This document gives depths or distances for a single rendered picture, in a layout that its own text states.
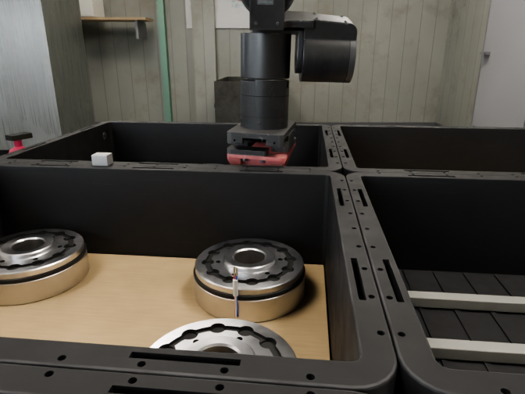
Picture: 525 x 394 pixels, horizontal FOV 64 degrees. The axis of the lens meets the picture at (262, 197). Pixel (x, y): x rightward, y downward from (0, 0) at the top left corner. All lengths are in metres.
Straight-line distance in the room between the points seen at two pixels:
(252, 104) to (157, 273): 0.21
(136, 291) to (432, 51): 6.31
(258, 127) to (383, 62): 5.93
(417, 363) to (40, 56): 4.57
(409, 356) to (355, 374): 0.03
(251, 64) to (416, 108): 6.14
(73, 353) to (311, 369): 0.10
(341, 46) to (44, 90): 4.30
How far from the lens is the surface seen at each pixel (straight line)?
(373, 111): 6.42
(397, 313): 0.21
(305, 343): 0.35
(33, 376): 0.19
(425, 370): 0.19
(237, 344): 0.29
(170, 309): 0.40
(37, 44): 4.66
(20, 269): 0.44
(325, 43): 0.49
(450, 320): 0.41
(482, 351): 0.36
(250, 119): 0.49
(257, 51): 0.48
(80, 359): 0.19
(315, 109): 6.26
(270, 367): 0.18
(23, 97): 4.78
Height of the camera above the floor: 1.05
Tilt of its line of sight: 19 degrees down
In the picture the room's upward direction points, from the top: straight up
